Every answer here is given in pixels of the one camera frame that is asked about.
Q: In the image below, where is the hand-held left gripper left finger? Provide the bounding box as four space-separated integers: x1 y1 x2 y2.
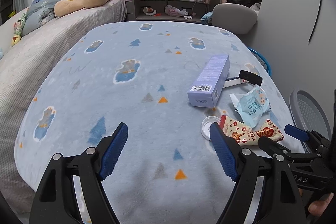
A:
29 122 129 224

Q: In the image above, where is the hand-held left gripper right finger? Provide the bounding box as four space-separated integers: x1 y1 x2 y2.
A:
209 122 305 224

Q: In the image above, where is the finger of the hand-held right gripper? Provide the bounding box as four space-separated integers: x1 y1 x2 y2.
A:
284 125 311 142
258 137 292 160

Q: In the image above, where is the grey plastic basket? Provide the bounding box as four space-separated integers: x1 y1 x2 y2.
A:
289 90 332 140

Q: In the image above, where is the red white snack wrapper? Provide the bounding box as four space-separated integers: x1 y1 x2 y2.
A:
219 114 285 147

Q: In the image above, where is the white bottle cap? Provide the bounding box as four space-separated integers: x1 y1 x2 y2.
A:
201 116 222 140

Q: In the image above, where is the light blue mask packet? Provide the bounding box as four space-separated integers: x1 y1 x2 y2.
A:
230 84 272 128

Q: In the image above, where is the black foam piece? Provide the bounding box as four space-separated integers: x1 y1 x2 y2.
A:
238 70 263 85

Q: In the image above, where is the purple cardboard box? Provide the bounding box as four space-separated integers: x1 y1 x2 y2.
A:
187 55 231 107

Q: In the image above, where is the person's right hand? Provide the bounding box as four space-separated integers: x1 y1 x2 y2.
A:
308 199 334 224

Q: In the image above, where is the light blue printed blanket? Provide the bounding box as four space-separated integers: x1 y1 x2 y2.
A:
14 22 307 224

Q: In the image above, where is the blue child chair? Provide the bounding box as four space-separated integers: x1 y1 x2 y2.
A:
248 47 272 76

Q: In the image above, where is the white wardrobe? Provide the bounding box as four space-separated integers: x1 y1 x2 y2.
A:
218 0 336 109

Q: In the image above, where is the grey swivel chair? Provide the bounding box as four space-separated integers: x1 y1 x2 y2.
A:
211 3 258 35

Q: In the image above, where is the blue cloth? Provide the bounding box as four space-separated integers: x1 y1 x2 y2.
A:
201 11 214 24

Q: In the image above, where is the grey bed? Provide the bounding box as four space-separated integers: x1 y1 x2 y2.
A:
0 0 132 214

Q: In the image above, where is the grey shelf unit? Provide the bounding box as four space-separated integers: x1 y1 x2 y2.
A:
131 0 223 24

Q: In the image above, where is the pink plastic bag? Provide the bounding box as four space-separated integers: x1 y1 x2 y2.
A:
165 5 189 17

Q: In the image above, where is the small green plush toy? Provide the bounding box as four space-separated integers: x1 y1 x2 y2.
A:
11 13 28 46

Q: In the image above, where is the light blue quilt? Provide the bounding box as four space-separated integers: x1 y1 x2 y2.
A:
20 0 70 37

